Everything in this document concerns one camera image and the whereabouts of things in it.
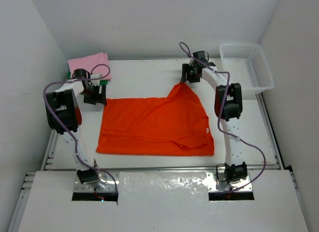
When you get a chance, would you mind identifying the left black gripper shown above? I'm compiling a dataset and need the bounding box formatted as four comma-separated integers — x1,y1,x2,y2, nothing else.
80,84,107,105

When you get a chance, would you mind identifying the green t shirt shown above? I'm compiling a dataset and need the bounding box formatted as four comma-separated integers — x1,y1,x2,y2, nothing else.
67,70,108,86

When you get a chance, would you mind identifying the pink t shirt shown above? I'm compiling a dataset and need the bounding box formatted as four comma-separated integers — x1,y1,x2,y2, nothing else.
67,52,109,77

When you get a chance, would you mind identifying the orange t shirt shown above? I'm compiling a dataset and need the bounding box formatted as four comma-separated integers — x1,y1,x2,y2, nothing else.
96,83,215,157

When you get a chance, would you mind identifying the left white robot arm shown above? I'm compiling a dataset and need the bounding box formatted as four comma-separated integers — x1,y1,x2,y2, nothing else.
43,64,111,187

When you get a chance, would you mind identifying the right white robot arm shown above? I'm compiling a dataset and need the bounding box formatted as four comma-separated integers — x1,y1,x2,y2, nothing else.
181,51,248,184

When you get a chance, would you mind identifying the white plastic basket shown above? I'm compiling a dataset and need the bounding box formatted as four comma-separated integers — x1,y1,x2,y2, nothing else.
219,43,275,99

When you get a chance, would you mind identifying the white front cover panel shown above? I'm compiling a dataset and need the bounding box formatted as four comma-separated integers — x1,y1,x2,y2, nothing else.
19,171,308,232

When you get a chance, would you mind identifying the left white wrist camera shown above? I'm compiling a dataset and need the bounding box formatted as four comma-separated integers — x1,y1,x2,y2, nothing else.
90,73,103,85

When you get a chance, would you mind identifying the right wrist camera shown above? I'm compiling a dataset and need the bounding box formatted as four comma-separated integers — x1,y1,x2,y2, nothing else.
192,50,208,64

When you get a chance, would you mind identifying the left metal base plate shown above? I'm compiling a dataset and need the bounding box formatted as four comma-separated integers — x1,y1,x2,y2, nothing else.
73,172,119,194

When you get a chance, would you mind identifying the metal base plate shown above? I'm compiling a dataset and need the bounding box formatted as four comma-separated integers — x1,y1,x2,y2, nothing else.
205,170,253,194
73,172,119,194

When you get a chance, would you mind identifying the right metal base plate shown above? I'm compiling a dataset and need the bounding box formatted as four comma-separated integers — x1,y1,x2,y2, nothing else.
205,170,253,194

